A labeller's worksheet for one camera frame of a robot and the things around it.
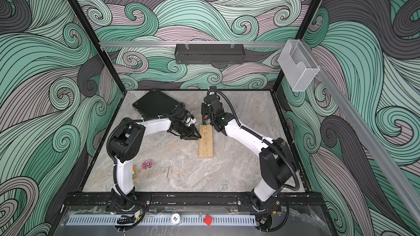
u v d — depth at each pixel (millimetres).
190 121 855
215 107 629
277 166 435
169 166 840
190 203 744
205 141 880
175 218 643
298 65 780
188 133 842
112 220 697
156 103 1080
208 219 687
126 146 521
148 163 832
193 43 942
